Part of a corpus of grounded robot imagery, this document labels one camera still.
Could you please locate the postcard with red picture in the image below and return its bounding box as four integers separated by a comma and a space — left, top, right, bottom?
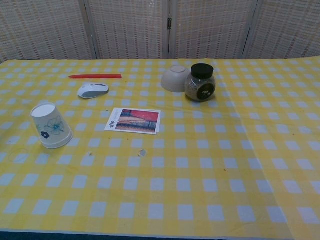
103, 107, 162, 136

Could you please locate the glass jar with black lid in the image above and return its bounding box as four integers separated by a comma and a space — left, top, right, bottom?
184, 63, 216, 103

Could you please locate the beige ceramic bowl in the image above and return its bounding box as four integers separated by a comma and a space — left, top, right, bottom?
160, 64, 192, 94

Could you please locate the white grey computer mouse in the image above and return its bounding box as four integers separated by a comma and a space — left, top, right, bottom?
76, 82, 110, 100

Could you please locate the yellow white checked tablecloth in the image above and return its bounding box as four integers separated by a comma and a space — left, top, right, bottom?
0, 57, 320, 238

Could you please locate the red pen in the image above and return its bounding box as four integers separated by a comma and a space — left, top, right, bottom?
68, 73, 123, 81

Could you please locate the woven folding screen panel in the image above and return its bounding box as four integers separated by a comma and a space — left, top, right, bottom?
242, 0, 320, 60
0, 0, 98, 64
83, 0, 171, 60
166, 0, 262, 60

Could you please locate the white paper cup large flower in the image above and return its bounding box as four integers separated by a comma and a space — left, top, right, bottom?
30, 102, 74, 149

